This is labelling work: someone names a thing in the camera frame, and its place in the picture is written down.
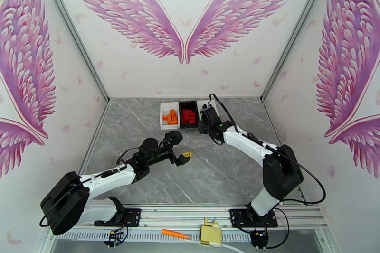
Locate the white plastic bin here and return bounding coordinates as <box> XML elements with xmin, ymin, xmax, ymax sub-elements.
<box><xmin>160</xmin><ymin>101</ymin><xmax>181</xmax><ymax>131</ymax></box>
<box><xmin>197</xmin><ymin>99</ymin><xmax>219</xmax><ymax>120</ymax></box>

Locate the red black wire bundle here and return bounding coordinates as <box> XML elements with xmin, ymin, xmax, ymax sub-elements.
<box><xmin>103</xmin><ymin>225</ymin><xmax>130</xmax><ymax>249</ymax></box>

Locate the black power connector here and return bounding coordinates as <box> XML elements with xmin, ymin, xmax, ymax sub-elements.
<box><xmin>250</xmin><ymin>230</ymin><xmax>269</xmax><ymax>251</ymax></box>

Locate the black base power cable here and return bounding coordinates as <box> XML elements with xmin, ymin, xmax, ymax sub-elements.
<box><xmin>266</xmin><ymin>208</ymin><xmax>291</xmax><ymax>250</ymax></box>

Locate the yellow plastic box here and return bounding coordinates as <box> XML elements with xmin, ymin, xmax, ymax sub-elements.
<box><xmin>199</xmin><ymin>217</ymin><xmax>222</xmax><ymax>247</ymax></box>

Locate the orange marker pen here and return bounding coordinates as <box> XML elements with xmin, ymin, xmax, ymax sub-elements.
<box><xmin>161</xmin><ymin>229</ymin><xmax>192</xmax><ymax>240</ymax></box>

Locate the aluminium table edge strip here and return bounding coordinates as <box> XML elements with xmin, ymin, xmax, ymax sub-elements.
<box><xmin>77</xmin><ymin>101</ymin><xmax>111</xmax><ymax>179</ymax></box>
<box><xmin>262</xmin><ymin>101</ymin><xmax>309</xmax><ymax>206</ymax></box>

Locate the aluminium mounting rail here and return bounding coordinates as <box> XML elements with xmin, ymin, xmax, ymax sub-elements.
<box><xmin>71</xmin><ymin>205</ymin><xmax>329</xmax><ymax>231</ymax></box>

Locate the white tube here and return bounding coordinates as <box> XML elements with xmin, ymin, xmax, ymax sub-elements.
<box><xmin>190</xmin><ymin>243</ymin><xmax>239</xmax><ymax>253</ymax></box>

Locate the aluminium frame post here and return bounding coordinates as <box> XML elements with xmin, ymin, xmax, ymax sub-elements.
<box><xmin>261</xmin><ymin>0</ymin><xmax>338</xmax><ymax>103</ymax></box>
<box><xmin>32</xmin><ymin>0</ymin><xmax>111</xmax><ymax>104</ymax></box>

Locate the white slotted cable duct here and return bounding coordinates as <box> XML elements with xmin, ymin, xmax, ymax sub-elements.
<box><xmin>64</xmin><ymin>229</ymin><xmax>253</xmax><ymax>243</ymax></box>

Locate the black plastic bin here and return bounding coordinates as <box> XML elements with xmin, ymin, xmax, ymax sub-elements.
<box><xmin>178</xmin><ymin>101</ymin><xmax>199</xmax><ymax>129</ymax></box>

